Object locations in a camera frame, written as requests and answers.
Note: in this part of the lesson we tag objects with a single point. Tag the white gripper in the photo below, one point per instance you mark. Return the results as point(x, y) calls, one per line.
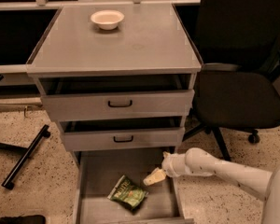
point(168, 166)

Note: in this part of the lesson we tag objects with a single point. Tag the green jalapeno chip bag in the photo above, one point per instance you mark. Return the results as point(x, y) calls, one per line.
point(127, 193)

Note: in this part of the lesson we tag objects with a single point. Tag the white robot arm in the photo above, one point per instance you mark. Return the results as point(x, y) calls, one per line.
point(262, 184)

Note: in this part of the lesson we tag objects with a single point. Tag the grey middle drawer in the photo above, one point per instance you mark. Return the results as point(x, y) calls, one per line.
point(87, 135)

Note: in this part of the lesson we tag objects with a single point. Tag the grey drawer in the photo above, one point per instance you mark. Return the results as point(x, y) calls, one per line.
point(85, 98)
point(99, 172)
point(87, 135)

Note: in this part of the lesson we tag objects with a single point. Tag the grey bottom drawer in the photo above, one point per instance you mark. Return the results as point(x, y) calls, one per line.
point(99, 172)

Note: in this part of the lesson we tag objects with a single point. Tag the grey drawer cabinet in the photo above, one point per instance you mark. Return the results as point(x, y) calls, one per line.
point(149, 41)

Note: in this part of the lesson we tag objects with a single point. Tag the grey top drawer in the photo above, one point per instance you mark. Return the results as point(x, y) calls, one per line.
point(85, 98)

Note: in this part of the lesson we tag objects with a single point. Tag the black object bottom left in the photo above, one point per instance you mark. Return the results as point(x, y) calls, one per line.
point(23, 220)

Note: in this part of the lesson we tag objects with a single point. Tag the white paper bowl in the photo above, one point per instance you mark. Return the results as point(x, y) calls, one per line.
point(107, 19)

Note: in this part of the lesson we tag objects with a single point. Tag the black floor stand leg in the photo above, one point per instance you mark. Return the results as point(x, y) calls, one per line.
point(25, 153)

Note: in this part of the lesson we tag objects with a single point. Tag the black office chair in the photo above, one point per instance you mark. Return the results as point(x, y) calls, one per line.
point(238, 42)

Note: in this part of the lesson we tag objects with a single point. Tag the black middle drawer handle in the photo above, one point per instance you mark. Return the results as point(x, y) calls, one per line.
point(127, 139)

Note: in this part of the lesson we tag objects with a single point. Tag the black drawer handle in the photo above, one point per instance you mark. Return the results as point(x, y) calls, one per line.
point(127, 139)
point(120, 104)

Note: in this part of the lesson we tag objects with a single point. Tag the black top drawer handle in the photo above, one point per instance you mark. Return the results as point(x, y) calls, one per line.
point(120, 104)

